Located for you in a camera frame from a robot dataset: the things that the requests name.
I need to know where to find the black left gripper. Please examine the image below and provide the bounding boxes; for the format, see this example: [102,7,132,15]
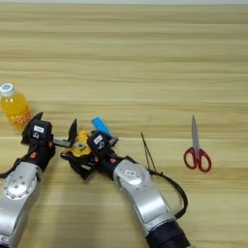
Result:
[20,111,78,172]

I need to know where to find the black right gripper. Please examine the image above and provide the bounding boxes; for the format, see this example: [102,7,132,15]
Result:
[60,137,120,180]

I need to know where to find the yellow black tape measure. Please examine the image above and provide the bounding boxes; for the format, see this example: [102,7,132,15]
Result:
[59,129,97,175]

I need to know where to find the orange juice bottle white cap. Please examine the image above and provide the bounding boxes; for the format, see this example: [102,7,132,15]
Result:
[0,82,33,132]

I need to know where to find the right gripper labelled black box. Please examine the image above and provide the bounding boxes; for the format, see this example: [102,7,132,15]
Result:
[87,130,112,153]

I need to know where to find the blue rectangular block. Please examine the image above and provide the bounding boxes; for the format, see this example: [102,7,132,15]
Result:
[90,116,113,138]

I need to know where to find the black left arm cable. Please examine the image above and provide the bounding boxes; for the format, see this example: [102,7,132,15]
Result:
[0,143,35,180]

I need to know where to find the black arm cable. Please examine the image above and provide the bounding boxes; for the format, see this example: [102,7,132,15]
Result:
[122,155,189,221]
[0,143,35,180]

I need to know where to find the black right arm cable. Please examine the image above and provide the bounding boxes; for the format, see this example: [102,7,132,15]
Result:
[122,155,189,221]

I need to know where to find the red handled scissors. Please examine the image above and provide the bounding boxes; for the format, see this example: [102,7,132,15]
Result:
[183,114,213,173]

